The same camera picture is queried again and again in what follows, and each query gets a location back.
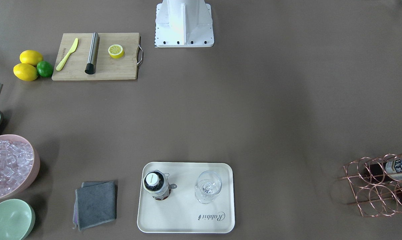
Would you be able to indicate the pink bowl of ice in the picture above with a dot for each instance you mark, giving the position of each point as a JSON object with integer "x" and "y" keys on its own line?
{"x": 19, "y": 164}

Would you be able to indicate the upper whole lemon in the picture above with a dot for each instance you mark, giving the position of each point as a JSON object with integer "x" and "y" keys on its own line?
{"x": 31, "y": 57}

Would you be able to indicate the steel muddler black tip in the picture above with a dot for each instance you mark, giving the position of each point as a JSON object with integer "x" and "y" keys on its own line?
{"x": 93, "y": 52}

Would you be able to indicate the whole lemon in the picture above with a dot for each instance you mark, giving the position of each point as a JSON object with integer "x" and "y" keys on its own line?
{"x": 31, "y": 57}
{"x": 25, "y": 72}

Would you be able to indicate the clear wine glass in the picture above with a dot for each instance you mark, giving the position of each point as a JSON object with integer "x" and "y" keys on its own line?
{"x": 207, "y": 187}

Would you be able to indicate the green lime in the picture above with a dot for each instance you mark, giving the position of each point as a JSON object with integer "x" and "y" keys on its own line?
{"x": 44, "y": 69}

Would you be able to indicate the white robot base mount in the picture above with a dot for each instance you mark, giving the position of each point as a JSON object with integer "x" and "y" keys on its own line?
{"x": 183, "y": 24}

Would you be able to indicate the tea bottle upper in basket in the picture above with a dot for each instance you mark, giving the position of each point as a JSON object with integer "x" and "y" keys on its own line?
{"x": 384, "y": 172}

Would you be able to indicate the green bowl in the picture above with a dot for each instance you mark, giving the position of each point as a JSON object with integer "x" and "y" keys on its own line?
{"x": 17, "y": 219}

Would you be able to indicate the half lemon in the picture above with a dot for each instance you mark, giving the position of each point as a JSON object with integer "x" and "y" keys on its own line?
{"x": 116, "y": 51}

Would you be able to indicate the bamboo cutting board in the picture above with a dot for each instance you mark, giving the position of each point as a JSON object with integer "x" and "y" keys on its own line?
{"x": 107, "y": 68}

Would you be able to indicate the copper wire bottle basket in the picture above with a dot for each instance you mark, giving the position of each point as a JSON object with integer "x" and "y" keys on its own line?
{"x": 372, "y": 200}

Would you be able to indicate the yellow plastic knife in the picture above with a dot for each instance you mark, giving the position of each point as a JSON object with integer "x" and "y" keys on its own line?
{"x": 72, "y": 49}

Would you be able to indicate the tea bottle moved to tray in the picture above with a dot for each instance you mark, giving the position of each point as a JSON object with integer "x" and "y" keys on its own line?
{"x": 156, "y": 183}

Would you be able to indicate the grey folded cloth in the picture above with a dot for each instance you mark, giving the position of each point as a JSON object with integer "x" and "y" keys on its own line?
{"x": 95, "y": 204}

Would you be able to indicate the cream rabbit tray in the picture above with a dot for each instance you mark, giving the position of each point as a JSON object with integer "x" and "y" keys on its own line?
{"x": 181, "y": 212}

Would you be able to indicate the lower whole lemon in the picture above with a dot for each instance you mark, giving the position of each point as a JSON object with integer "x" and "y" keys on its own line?
{"x": 25, "y": 72}

